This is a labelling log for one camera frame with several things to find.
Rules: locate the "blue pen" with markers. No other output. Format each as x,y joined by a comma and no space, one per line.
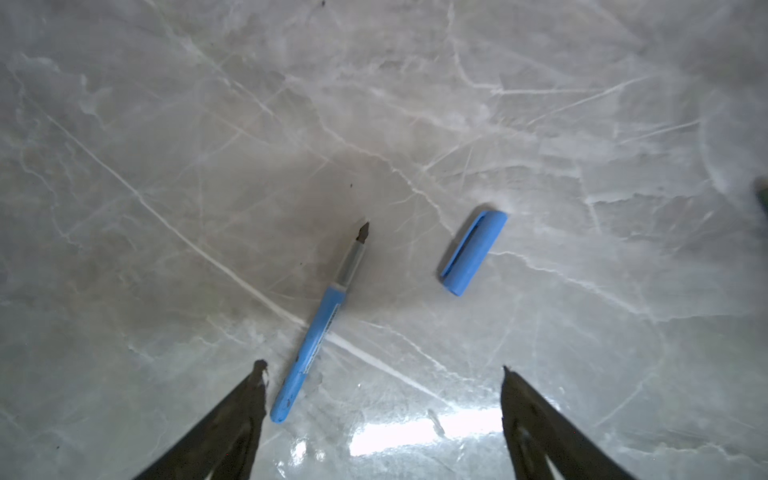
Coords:
332,300

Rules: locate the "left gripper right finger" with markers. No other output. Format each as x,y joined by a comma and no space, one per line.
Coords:
540,439

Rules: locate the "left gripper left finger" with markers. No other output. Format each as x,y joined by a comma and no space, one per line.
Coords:
224,444

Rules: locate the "blue pen cap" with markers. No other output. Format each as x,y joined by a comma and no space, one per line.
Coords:
470,251

